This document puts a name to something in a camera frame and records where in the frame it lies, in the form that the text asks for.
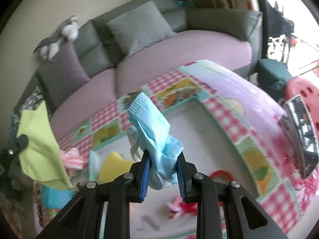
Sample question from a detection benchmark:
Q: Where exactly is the blue face mask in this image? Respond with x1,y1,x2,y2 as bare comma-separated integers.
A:
127,92,184,190

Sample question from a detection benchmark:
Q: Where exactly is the pink white striped towel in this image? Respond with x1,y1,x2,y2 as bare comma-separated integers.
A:
60,147,85,178

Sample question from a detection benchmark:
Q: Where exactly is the light green cloth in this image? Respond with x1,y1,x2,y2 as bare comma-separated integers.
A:
17,101,72,191

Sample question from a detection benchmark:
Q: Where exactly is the light grey cushion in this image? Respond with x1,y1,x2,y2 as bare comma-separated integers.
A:
106,1,176,59

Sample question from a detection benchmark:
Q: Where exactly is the purple cushion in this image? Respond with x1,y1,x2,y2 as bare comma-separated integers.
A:
36,42,90,111

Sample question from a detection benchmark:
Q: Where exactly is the red pink pipe-cleaner toy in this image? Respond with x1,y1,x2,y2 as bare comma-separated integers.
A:
166,196,197,219

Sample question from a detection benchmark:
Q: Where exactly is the teal white tray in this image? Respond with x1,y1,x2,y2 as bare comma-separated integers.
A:
88,96,260,239

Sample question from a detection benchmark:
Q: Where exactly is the grey sofa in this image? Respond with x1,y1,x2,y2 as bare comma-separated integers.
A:
14,0,263,139

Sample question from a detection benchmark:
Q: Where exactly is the teal stool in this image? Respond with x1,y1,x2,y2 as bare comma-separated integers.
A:
256,59,292,101

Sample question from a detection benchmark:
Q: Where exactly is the red tape roll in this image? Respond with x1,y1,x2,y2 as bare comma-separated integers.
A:
209,170,235,183

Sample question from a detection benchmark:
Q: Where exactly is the yellow sponge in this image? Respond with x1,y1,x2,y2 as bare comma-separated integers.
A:
98,152,135,183

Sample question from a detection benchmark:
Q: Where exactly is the black white patterned cushion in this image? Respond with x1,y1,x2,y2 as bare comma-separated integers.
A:
19,86,44,116

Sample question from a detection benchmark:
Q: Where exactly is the red perforated stool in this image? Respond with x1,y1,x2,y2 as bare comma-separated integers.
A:
286,77,319,135

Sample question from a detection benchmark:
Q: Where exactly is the grey white plush toy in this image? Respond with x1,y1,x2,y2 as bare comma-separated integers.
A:
33,16,79,61

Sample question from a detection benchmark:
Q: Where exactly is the patchwork tablecloth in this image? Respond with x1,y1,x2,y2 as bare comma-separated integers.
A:
51,60,318,238

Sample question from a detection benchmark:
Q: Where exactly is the teal wipes pack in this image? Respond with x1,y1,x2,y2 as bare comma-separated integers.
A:
40,185,72,209

